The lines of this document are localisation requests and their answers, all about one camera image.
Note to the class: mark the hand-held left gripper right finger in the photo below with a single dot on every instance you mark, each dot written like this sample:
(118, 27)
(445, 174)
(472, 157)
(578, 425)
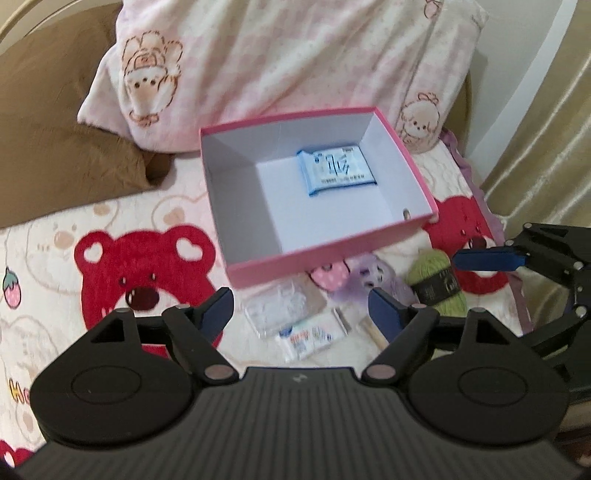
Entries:
(383, 316)

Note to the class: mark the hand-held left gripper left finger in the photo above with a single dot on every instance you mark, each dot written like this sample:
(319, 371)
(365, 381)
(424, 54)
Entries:
(217, 316)

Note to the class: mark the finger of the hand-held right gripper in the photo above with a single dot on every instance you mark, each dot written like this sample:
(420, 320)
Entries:
(561, 325)
(489, 260)

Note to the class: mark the brush with clear cap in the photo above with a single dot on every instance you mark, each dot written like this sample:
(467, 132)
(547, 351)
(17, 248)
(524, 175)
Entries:
(375, 331)

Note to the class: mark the purple plush toy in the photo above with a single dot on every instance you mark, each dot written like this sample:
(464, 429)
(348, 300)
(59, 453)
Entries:
(376, 274)

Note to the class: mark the green yarn ball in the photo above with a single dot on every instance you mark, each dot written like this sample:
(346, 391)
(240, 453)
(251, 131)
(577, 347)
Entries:
(431, 277)

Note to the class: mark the white orange tissue packet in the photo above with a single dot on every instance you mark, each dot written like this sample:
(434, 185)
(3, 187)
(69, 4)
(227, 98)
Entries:
(309, 339)

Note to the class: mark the pink cardboard box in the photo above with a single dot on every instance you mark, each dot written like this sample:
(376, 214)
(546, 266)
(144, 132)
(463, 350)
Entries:
(240, 184)

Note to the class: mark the clear plastic packet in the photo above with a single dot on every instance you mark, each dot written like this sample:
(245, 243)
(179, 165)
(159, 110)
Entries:
(281, 309)

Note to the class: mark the pink strawberry trinket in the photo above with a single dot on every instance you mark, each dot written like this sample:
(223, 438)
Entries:
(328, 276)

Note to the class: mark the beige curtain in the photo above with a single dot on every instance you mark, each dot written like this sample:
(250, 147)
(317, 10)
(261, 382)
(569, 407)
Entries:
(545, 138)

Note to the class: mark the blue tissue packet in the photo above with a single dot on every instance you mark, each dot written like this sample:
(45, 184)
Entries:
(337, 170)

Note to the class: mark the red bear print bed sheet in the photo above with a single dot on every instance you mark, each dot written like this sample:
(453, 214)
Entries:
(55, 258)

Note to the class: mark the brown pillow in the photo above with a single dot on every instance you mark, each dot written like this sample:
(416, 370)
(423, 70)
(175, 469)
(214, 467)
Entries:
(51, 138)

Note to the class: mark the pink white cartoon blanket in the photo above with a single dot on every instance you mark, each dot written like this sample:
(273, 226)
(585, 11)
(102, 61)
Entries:
(286, 60)

